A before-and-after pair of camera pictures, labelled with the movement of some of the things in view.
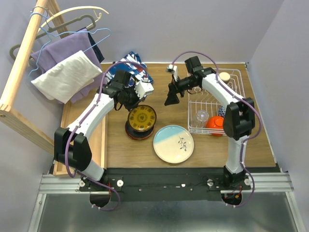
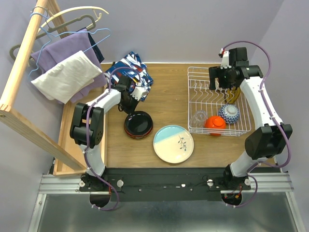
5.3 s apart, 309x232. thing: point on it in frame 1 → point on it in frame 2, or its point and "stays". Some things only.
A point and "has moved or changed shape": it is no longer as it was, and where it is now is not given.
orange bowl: [215, 122] stays
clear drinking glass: [200, 119] stays
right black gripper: [175, 87] → [215, 79]
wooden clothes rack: [9, 117] stays
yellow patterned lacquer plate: [142, 118] has moved or changed shape
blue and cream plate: [173, 144] stays
